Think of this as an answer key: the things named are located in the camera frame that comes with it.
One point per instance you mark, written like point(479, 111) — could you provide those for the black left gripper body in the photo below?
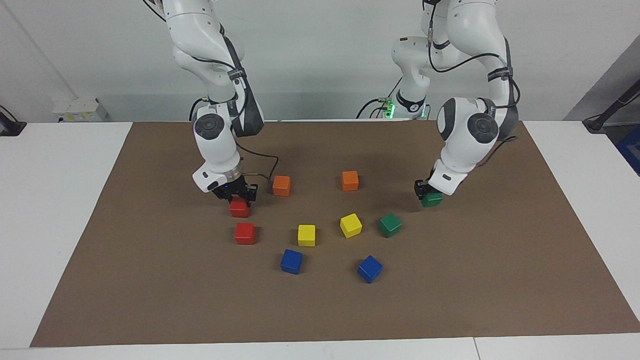
point(429, 184)

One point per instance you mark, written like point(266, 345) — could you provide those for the white power strip box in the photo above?
point(80, 110)

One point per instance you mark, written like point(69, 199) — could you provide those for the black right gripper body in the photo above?
point(229, 189)

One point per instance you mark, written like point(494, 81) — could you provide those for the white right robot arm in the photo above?
point(215, 150)

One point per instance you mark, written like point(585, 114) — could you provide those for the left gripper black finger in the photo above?
point(420, 190)

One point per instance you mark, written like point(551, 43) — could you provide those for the blue wooden cube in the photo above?
point(291, 261)
point(370, 268)

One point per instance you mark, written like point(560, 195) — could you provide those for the green wooden cube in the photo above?
point(433, 200)
point(389, 225)

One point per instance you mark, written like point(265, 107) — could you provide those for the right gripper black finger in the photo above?
point(251, 192)
point(224, 196)

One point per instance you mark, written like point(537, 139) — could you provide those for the orange wooden cube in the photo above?
point(281, 186)
point(350, 181)

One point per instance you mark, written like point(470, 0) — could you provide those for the black table clamp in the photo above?
point(10, 127)

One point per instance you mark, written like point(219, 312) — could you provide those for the yellow wooden cube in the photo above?
point(350, 225)
point(306, 235)

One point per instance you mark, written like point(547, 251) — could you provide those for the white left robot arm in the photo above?
point(467, 135)

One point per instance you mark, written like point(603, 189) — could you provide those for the brown paper table mat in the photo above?
point(320, 310)

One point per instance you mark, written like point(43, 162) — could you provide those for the red wooden cube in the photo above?
point(245, 234)
point(239, 210)

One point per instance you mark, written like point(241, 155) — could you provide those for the blue crate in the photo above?
point(631, 150)

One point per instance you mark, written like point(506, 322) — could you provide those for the black stand pole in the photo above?
point(597, 122)

